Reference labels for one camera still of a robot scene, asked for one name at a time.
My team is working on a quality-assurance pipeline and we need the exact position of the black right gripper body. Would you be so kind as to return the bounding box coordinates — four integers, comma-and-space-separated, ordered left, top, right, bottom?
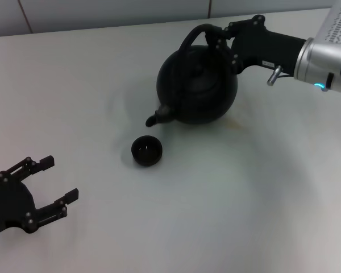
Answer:
230, 15, 307, 77

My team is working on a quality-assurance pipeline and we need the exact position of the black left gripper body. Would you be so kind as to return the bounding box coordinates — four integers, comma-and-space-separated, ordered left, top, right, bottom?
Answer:
0, 169, 39, 238

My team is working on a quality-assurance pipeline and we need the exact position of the black cast iron teapot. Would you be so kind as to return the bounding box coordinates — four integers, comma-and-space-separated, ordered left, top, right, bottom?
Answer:
145, 24, 239, 127

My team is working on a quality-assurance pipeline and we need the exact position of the small black teacup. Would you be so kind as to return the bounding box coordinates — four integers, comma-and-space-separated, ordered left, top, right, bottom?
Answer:
131, 135, 163, 167

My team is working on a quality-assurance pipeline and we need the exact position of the right gripper cable metal plug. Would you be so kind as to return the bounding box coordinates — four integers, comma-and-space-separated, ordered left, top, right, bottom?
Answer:
266, 65, 297, 86

